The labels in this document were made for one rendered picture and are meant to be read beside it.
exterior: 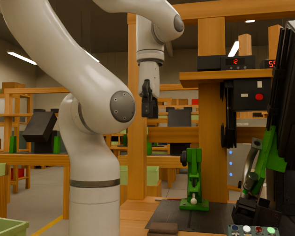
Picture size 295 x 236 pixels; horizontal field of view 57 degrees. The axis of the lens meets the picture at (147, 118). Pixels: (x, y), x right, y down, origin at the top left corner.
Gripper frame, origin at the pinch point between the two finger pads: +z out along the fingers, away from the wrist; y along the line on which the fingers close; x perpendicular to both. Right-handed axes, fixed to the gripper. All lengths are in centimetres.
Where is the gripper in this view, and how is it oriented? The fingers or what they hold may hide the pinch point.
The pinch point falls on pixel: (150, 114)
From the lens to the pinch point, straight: 81.1
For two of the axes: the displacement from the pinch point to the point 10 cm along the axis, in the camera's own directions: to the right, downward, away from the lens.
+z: 0.0, 10.0, -0.5
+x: 9.8, -0.1, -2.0
